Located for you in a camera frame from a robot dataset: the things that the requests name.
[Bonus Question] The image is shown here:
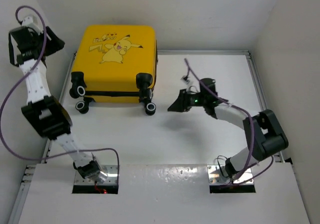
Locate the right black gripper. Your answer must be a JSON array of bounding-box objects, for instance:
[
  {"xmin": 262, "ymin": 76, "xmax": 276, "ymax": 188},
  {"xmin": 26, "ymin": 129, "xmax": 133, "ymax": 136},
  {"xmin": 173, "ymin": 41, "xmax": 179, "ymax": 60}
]
[{"xmin": 167, "ymin": 89, "xmax": 207, "ymax": 113}]

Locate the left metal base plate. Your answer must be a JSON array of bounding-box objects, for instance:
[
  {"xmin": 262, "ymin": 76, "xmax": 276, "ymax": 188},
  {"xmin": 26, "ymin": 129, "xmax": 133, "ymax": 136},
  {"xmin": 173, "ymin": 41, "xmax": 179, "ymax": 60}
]
[{"xmin": 74, "ymin": 165, "xmax": 118, "ymax": 187}]

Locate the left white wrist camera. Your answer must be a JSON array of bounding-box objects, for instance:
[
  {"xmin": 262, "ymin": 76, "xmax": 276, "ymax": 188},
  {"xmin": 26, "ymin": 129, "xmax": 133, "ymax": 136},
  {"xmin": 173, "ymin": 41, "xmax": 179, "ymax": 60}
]
[{"xmin": 21, "ymin": 15, "xmax": 43, "ymax": 34}]

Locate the metal base plate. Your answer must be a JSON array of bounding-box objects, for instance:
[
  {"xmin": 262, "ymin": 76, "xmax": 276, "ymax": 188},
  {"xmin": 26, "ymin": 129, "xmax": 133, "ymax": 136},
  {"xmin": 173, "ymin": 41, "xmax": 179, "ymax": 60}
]
[
  {"xmin": 74, "ymin": 165, "xmax": 118, "ymax": 187},
  {"xmin": 207, "ymin": 164, "xmax": 254, "ymax": 187}
]

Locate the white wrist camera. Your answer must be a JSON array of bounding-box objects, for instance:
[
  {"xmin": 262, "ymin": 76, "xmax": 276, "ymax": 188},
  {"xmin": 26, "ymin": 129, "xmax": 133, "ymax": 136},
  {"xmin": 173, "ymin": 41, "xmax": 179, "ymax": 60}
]
[
  {"xmin": 181, "ymin": 75, "xmax": 191, "ymax": 85},
  {"xmin": 21, "ymin": 15, "xmax": 43, "ymax": 34}
]

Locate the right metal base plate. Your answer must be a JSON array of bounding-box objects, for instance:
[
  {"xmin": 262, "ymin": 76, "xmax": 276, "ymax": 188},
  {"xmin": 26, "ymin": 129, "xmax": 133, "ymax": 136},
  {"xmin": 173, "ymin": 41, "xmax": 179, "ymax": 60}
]
[{"xmin": 207, "ymin": 164, "xmax": 254, "ymax": 187}]

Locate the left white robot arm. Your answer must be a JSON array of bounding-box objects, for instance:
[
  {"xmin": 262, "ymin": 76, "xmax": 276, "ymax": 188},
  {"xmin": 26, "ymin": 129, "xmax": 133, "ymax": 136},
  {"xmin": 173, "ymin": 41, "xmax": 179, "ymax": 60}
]
[{"xmin": 8, "ymin": 26, "xmax": 106, "ymax": 183}]

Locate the purple cable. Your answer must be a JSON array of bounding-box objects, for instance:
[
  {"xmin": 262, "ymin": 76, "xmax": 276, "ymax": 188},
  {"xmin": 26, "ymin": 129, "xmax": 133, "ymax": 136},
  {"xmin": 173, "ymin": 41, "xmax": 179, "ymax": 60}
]
[
  {"xmin": 0, "ymin": 5, "xmax": 120, "ymax": 177},
  {"xmin": 184, "ymin": 57, "xmax": 275, "ymax": 189}
]

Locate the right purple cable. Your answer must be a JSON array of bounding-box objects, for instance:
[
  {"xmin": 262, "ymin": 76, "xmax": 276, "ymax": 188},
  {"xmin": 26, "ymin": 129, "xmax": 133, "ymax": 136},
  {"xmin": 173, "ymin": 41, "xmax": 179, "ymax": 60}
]
[{"xmin": 184, "ymin": 57, "xmax": 275, "ymax": 189}]

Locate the yellow suitcase with grey lining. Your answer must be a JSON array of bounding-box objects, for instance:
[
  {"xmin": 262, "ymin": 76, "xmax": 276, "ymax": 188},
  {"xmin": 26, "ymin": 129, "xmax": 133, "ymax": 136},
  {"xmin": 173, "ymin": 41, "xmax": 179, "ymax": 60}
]
[{"xmin": 69, "ymin": 24, "xmax": 158, "ymax": 116}]

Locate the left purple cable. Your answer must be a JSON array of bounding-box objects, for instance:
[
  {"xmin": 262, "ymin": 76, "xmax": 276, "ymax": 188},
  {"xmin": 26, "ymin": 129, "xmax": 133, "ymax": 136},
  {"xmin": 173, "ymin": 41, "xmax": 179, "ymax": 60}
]
[{"xmin": 0, "ymin": 5, "xmax": 120, "ymax": 177}]

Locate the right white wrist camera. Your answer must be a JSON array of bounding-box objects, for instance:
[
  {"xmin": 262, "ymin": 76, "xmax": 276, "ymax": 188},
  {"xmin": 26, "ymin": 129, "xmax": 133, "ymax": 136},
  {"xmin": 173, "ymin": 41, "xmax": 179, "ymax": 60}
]
[{"xmin": 181, "ymin": 75, "xmax": 191, "ymax": 85}]

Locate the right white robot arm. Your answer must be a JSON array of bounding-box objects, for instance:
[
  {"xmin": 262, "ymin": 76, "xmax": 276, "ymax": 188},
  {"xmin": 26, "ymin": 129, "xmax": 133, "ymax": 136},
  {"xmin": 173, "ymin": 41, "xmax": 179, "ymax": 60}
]
[{"xmin": 167, "ymin": 78, "xmax": 289, "ymax": 179}]

